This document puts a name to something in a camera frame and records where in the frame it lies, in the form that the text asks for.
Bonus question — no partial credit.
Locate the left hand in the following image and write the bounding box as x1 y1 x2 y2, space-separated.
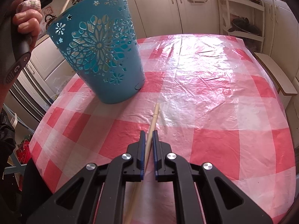
11 0 43 51

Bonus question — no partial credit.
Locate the steel kettle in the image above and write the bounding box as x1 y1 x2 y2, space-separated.
45 14 57 30

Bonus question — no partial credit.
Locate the teal perforated plastic basket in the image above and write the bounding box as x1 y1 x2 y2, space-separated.
47 0 145 104

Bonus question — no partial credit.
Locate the red white checkered tablecloth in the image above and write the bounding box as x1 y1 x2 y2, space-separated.
29 34 296 223

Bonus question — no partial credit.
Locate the white wooden stool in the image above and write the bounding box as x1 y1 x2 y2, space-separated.
254 52 298 109

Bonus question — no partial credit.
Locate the white storage trolley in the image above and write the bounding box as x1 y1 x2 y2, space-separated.
218 0 266 52

